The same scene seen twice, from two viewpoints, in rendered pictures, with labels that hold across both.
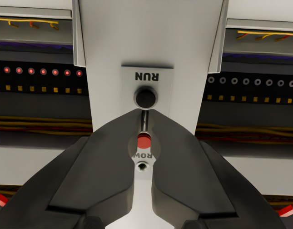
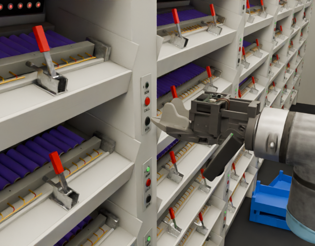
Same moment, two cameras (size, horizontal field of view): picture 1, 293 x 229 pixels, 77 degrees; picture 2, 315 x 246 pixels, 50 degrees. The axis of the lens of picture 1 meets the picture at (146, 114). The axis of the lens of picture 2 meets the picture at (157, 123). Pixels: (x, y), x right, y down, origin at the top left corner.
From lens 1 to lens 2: 0.68 m
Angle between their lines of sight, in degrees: 80
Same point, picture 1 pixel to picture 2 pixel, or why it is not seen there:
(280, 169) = (93, 101)
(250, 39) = (88, 152)
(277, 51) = (79, 154)
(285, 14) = (103, 167)
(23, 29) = not seen: hidden behind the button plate
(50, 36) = not seen: hidden behind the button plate
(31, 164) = (168, 66)
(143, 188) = (144, 67)
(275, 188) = (96, 89)
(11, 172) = (174, 59)
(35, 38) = not seen: hidden behind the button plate
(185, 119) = (136, 117)
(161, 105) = (143, 120)
